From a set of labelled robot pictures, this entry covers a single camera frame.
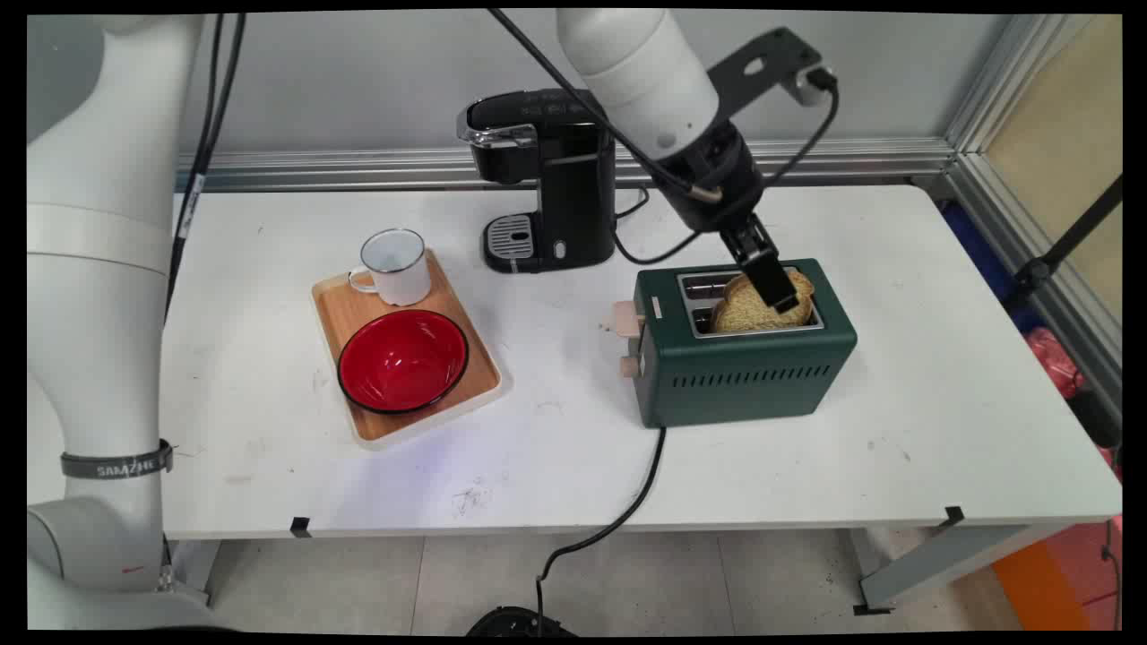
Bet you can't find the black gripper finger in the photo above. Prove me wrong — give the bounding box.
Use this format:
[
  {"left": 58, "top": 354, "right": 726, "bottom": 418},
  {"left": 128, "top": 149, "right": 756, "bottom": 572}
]
[
  {"left": 720, "top": 226, "right": 755, "bottom": 271},
  {"left": 735, "top": 215, "right": 801, "bottom": 314}
]

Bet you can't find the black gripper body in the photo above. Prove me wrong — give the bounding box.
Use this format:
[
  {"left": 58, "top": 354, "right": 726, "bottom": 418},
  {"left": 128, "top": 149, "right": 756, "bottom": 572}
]
[{"left": 661, "top": 123, "right": 769, "bottom": 236}]

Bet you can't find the toasted bread slice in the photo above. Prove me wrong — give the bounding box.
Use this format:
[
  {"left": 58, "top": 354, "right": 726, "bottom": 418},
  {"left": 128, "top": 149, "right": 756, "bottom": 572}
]
[{"left": 711, "top": 271, "right": 817, "bottom": 335}]

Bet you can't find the green two-slot toaster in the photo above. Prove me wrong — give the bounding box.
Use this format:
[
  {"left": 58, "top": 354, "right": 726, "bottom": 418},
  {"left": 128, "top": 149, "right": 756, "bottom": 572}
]
[{"left": 631, "top": 257, "right": 858, "bottom": 430}]

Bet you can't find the black coffee machine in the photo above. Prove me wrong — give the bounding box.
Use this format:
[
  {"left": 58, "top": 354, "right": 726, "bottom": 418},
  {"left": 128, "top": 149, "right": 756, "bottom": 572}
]
[{"left": 456, "top": 89, "right": 620, "bottom": 275}]

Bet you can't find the red plastic bag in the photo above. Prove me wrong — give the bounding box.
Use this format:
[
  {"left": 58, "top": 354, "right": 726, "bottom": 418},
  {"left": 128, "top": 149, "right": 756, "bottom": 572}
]
[{"left": 1025, "top": 326, "right": 1086, "bottom": 400}]

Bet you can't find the black tripod leg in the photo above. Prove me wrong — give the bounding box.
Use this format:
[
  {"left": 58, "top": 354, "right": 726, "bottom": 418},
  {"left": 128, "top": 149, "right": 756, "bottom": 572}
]
[{"left": 1011, "top": 175, "right": 1123, "bottom": 310}]

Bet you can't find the white enamel mug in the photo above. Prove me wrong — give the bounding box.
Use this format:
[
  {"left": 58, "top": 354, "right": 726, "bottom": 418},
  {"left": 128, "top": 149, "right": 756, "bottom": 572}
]
[{"left": 348, "top": 228, "right": 434, "bottom": 308}]

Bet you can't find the grey table leg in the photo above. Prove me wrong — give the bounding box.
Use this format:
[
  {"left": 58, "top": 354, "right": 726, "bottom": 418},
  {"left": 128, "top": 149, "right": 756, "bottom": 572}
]
[{"left": 846, "top": 523, "right": 1078, "bottom": 617}]

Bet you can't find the red bowl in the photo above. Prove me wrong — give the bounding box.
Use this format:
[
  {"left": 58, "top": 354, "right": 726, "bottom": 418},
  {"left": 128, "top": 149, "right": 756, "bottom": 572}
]
[{"left": 336, "top": 308, "right": 470, "bottom": 416}]

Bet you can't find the wooden serving tray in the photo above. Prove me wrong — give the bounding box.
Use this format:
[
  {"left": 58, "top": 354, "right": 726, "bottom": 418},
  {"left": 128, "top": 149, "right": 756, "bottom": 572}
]
[{"left": 310, "top": 248, "right": 504, "bottom": 445}]

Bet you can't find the black round floor object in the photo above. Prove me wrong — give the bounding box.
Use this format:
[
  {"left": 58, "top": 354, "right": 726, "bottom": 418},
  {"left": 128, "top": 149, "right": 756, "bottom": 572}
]
[{"left": 465, "top": 606, "right": 580, "bottom": 639}]

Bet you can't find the black coffee machine cord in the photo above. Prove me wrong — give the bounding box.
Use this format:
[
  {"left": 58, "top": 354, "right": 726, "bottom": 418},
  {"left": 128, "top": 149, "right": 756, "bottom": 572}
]
[{"left": 612, "top": 184, "right": 701, "bottom": 266}]

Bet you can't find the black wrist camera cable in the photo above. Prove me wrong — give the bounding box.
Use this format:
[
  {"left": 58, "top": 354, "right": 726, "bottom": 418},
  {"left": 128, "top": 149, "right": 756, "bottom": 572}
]
[{"left": 717, "top": 72, "right": 841, "bottom": 232}]

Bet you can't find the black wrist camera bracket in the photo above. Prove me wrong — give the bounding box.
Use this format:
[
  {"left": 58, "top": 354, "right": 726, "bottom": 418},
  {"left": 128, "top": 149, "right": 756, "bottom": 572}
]
[{"left": 706, "top": 27, "right": 825, "bottom": 119}]

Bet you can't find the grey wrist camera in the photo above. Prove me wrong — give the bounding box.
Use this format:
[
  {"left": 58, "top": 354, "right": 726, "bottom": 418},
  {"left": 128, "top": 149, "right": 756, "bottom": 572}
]
[{"left": 796, "top": 63, "right": 840, "bottom": 108}]

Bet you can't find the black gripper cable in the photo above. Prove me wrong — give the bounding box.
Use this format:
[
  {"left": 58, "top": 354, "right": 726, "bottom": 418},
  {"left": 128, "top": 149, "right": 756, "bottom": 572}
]
[{"left": 487, "top": 9, "right": 723, "bottom": 202}]

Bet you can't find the aluminium corner frame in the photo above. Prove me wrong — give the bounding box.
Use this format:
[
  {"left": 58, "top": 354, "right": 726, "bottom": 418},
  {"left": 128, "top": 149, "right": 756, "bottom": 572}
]
[{"left": 944, "top": 13, "right": 1123, "bottom": 422}]

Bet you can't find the black toaster power cord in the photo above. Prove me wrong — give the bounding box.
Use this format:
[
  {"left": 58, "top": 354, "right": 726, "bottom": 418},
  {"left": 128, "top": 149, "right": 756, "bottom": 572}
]
[{"left": 534, "top": 426, "right": 667, "bottom": 630}]

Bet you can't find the aluminium wall rail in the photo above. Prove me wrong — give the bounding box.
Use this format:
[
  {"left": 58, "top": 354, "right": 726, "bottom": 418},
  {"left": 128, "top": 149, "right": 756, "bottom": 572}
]
[{"left": 175, "top": 137, "right": 956, "bottom": 194}]

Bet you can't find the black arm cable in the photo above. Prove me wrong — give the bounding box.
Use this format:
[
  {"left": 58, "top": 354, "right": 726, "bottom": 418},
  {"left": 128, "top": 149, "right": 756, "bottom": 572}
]
[
  {"left": 166, "top": 13, "right": 227, "bottom": 310},
  {"left": 170, "top": 13, "right": 248, "bottom": 270}
]

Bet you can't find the grey strap band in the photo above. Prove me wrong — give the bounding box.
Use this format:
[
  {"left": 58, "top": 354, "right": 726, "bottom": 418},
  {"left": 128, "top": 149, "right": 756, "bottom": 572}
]
[{"left": 60, "top": 438, "right": 175, "bottom": 481}]

